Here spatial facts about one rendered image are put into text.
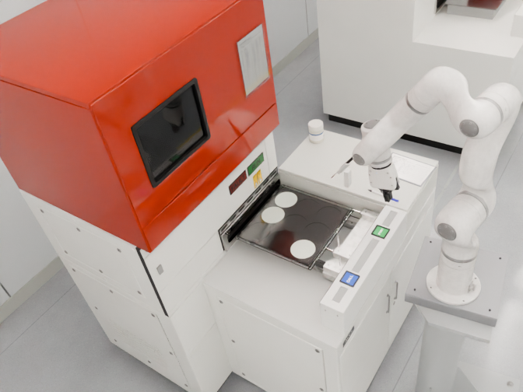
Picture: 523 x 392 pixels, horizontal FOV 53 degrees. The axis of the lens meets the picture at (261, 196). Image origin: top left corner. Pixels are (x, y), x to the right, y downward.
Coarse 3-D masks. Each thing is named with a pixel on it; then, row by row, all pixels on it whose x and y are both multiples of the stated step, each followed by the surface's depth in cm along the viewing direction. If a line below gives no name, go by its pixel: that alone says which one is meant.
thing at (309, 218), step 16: (288, 208) 228; (304, 208) 227; (320, 208) 226; (336, 208) 224; (256, 224) 224; (272, 224) 222; (288, 224) 221; (304, 224) 220; (320, 224) 219; (336, 224) 218; (256, 240) 217; (272, 240) 216; (288, 240) 215; (320, 240) 212; (288, 256) 208
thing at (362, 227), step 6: (360, 222) 219; (366, 222) 219; (372, 222) 218; (354, 228) 217; (360, 228) 217; (366, 228) 216; (354, 234) 215; (360, 234) 214; (348, 240) 213; (354, 240) 212; (360, 240) 212; (342, 246) 211; (348, 246) 211; (354, 246) 210; (336, 258) 207; (342, 264) 204; (324, 276) 204; (330, 276) 201
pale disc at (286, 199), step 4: (284, 192) 236; (288, 192) 236; (276, 196) 235; (280, 196) 235; (284, 196) 234; (288, 196) 234; (292, 196) 234; (296, 196) 233; (276, 200) 233; (280, 200) 233; (284, 200) 233; (288, 200) 232; (292, 200) 232; (296, 200) 232; (276, 204) 231; (280, 204) 231; (284, 204) 231; (288, 204) 230; (292, 204) 230
